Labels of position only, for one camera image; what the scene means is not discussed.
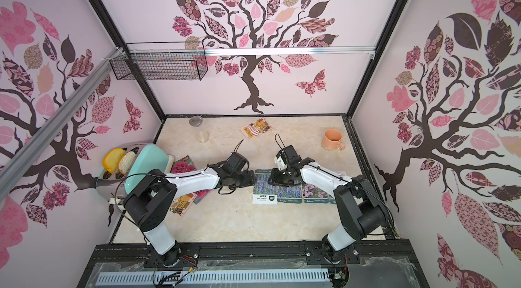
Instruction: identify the lavender seed packet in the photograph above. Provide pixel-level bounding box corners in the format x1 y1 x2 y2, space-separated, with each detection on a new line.
277 186 303 204
252 169 277 205

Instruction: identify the pink cosmos seed packet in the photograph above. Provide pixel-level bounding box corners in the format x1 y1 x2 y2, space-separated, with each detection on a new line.
302 184 330 204

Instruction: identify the pink rose packet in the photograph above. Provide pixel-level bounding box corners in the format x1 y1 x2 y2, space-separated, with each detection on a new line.
193 190 210 205
170 156 197 173

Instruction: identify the orange illustrated packet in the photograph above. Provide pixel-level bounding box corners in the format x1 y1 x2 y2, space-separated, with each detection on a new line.
170 193 198 217
240 118 273 140

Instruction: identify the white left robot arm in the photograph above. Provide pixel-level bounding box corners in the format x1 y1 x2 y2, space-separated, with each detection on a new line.
123 152 256 266

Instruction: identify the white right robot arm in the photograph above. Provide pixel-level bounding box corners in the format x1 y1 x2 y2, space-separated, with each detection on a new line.
268 145 392 262

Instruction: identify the orange ceramic mug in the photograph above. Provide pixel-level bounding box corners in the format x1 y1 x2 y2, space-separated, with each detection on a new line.
322 129 346 151

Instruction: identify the clear glass jar with grains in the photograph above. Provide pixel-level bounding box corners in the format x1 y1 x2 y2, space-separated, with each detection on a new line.
189 115 209 144

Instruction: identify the orange illustrated packet by toaster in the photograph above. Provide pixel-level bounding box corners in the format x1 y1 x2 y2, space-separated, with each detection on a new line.
170 193 198 217

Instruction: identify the beige toast slice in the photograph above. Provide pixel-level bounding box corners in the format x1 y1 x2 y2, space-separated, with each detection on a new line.
116 151 137 178

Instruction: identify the white slotted cable duct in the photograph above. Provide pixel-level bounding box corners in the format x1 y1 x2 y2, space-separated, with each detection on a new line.
94 268 330 287

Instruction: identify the black wire basket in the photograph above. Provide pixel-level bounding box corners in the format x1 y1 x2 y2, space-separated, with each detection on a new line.
110 39 210 81

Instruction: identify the aluminium rail on wall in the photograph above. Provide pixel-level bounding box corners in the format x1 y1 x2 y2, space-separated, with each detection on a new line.
1 47 123 198

